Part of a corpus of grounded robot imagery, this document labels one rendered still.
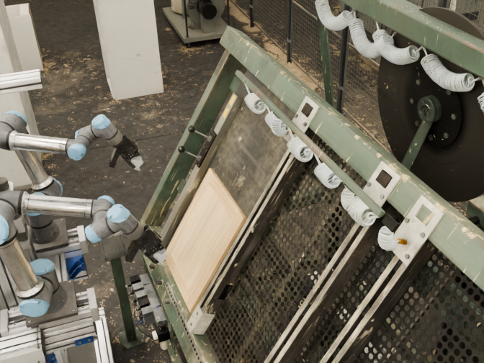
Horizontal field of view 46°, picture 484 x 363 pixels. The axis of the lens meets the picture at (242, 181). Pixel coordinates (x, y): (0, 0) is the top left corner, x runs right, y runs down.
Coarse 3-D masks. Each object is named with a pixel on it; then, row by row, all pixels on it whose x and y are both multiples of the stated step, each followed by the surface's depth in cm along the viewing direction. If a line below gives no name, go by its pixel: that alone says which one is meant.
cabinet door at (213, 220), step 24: (216, 192) 276; (192, 216) 290; (216, 216) 272; (240, 216) 255; (192, 240) 284; (216, 240) 267; (168, 264) 298; (192, 264) 280; (216, 264) 262; (192, 288) 275; (192, 312) 273
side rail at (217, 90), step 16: (224, 64) 291; (240, 64) 294; (224, 80) 296; (208, 96) 297; (224, 96) 301; (208, 112) 302; (208, 128) 308; (192, 144) 309; (176, 160) 310; (192, 160) 315; (176, 176) 316; (160, 192) 318; (176, 192) 322; (160, 208) 324; (160, 224) 330
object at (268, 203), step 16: (272, 128) 215; (304, 128) 218; (288, 160) 228; (272, 176) 234; (288, 176) 230; (272, 192) 231; (256, 208) 238; (272, 208) 236; (256, 224) 237; (240, 240) 244; (256, 240) 242; (240, 256) 244; (224, 272) 247; (240, 272) 249; (208, 288) 254; (224, 288) 250; (208, 304) 252; (192, 320) 258; (208, 320) 257
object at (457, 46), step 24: (360, 0) 251; (384, 0) 237; (384, 24) 240; (408, 24) 225; (432, 24) 213; (432, 48) 215; (456, 48) 204; (480, 48) 194; (480, 72) 195; (408, 168) 242; (360, 264) 266; (264, 288) 273
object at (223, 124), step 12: (240, 96) 278; (228, 108) 279; (228, 120) 281; (216, 132) 284; (216, 144) 286; (204, 168) 290; (192, 180) 293; (192, 192) 296; (180, 204) 298; (180, 216) 301; (168, 228) 303; (168, 240) 307
